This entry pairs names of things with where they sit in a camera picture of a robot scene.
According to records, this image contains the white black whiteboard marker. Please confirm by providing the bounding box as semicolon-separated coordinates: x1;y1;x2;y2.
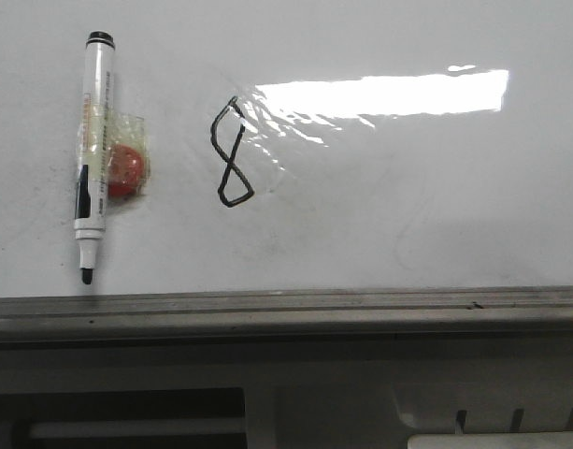
74;31;115;285

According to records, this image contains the red round magnet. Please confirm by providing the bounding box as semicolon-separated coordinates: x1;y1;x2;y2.
107;144;146;198

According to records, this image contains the clear adhesive tape piece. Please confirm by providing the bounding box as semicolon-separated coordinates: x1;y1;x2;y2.
77;105;150;207

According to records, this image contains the white glossy whiteboard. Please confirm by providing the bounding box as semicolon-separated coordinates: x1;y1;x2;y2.
0;1;573;297

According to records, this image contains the grey plastic machine housing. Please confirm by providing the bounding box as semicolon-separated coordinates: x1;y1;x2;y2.
0;334;573;448

